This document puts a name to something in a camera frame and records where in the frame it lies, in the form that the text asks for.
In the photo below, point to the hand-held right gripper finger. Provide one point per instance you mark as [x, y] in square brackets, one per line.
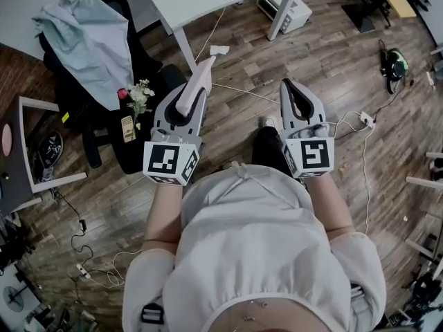
[286, 109]
[313, 104]

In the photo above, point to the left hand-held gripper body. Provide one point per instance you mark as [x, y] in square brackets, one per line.
[162, 161]

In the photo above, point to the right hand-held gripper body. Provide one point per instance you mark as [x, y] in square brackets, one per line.
[313, 156]

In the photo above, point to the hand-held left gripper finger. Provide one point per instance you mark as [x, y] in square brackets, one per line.
[162, 106]
[200, 116]

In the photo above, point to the person's right forearm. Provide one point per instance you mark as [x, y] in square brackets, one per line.
[330, 209]

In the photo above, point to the person's left forearm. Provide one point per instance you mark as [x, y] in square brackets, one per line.
[164, 216]

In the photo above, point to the person's white shoe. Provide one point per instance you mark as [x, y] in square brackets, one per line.
[271, 121]

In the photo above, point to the white flower bouquet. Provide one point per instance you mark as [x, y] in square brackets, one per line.
[140, 97]

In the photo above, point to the beige small remote control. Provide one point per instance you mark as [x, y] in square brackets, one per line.
[128, 129]

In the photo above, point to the red rose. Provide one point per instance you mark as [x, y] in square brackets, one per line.
[122, 93]

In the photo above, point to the person's black trouser leg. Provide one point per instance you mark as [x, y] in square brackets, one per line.
[268, 149]

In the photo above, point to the black office chair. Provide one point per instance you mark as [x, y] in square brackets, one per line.
[114, 144]

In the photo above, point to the white paper scrap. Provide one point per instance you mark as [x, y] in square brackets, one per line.
[218, 50]

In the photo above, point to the light blue cloth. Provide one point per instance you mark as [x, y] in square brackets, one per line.
[93, 47]

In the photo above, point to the green and black vacuum cleaner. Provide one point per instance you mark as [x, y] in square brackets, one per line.
[396, 66]

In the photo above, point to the white drawer cabinet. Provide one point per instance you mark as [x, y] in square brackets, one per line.
[294, 9]

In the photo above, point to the yellow sticky note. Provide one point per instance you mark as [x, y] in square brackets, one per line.
[65, 117]

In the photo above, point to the black power adapter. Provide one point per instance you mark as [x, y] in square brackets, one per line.
[82, 225]

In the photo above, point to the person's white shirt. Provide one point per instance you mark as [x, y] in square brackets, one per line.
[252, 247]

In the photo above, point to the black patterned shoe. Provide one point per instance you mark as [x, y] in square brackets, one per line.
[52, 149]

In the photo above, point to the small white power strip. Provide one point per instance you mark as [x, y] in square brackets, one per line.
[83, 271]

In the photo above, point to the pink oval object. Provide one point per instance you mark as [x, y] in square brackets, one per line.
[7, 139]

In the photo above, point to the white chair frame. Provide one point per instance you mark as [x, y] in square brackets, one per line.
[424, 182]

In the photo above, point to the white open-frame side shelf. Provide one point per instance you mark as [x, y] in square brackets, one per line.
[26, 144]

